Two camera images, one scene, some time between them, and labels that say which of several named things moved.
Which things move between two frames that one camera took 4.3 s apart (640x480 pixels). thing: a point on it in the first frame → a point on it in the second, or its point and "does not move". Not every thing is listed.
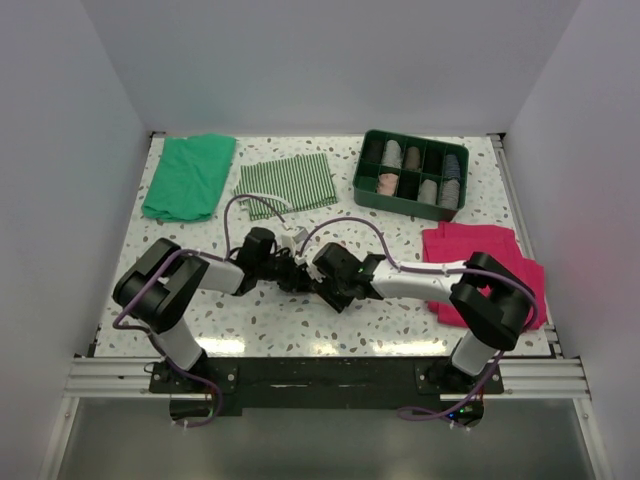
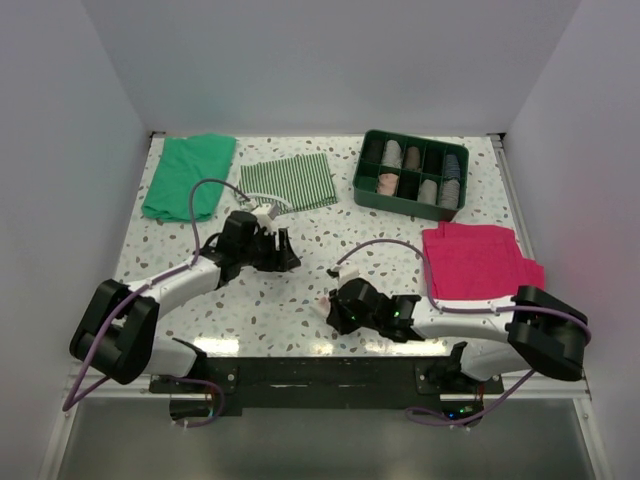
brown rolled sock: (413, 158) does not move
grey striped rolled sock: (450, 194) does not move
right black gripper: (338, 303) → (335, 318)
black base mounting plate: (329, 386) does not move
